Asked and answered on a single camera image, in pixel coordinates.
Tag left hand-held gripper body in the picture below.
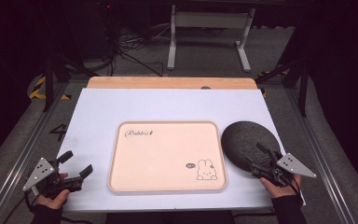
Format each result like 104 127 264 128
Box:
22 157 84 199

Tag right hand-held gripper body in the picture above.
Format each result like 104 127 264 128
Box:
250 150 318 188

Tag dark grey round plate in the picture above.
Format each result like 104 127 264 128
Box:
220 120 283 174

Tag person's right hand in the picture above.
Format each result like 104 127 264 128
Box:
259 174 303 200

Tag person's left hand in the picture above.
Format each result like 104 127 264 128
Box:
35 189 72 210

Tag white board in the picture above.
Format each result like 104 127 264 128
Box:
56 87 306 213

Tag yellow and black floor tape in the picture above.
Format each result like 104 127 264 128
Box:
27 75 73 102

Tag black tripod stand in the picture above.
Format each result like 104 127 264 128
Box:
254 54 312 119
40 50 101 114

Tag pink tray with rabbit print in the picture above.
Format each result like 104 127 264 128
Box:
107 120 228 194

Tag person's dark clothing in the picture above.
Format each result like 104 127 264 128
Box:
104 210 237 224

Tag wooden table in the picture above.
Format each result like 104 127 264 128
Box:
86 76 259 91

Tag white metal stand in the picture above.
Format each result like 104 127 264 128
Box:
166 4 256 74

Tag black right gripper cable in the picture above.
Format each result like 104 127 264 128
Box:
286 175 304 200

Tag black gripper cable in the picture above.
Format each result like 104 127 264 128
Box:
286 175 304 200
2 189 41 224

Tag aluminium rail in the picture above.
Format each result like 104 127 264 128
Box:
283 87 358 224
0 81 70 224

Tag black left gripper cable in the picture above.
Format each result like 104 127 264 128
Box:
2 189 41 224

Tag bundle of black floor cables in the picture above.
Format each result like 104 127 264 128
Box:
103 22 166 77

